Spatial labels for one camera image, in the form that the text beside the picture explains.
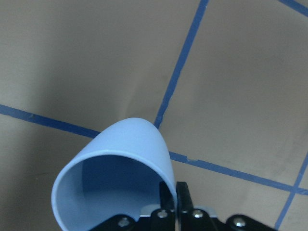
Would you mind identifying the blue plastic cup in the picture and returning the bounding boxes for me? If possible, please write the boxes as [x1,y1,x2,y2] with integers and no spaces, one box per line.
[51,118,177,231]

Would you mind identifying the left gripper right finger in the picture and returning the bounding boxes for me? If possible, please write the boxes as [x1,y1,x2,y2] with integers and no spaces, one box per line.
[176,181,218,231]

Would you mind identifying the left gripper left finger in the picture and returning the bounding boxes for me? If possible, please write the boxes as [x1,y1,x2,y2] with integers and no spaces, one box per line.
[134,181,176,231]

